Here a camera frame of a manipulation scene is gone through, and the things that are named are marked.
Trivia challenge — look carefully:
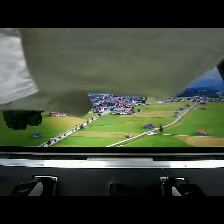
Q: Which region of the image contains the light grey garment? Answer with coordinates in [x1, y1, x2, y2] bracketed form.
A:
[0, 28, 224, 118]

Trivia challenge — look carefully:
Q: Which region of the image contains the silver frame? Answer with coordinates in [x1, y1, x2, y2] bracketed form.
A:
[0, 151, 224, 197]

